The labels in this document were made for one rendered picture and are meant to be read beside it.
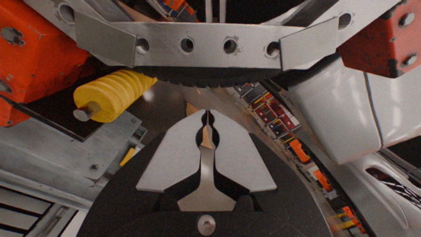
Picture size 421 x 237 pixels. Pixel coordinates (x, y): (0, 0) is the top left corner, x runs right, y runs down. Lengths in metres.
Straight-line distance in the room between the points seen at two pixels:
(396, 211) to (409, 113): 1.81
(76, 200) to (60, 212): 0.08
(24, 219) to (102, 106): 0.46
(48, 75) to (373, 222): 2.55
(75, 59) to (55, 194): 0.39
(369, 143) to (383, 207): 1.72
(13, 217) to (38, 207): 0.04
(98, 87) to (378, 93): 0.61
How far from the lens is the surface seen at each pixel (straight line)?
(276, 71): 0.27
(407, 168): 3.56
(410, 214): 2.46
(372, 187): 2.34
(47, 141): 0.53
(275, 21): 0.26
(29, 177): 0.57
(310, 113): 0.45
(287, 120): 5.28
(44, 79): 0.26
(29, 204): 0.65
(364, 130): 0.63
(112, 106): 0.22
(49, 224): 0.61
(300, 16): 0.22
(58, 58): 0.25
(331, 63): 0.42
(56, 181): 0.57
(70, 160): 0.51
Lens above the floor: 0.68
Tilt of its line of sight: 22 degrees down
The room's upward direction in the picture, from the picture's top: 51 degrees clockwise
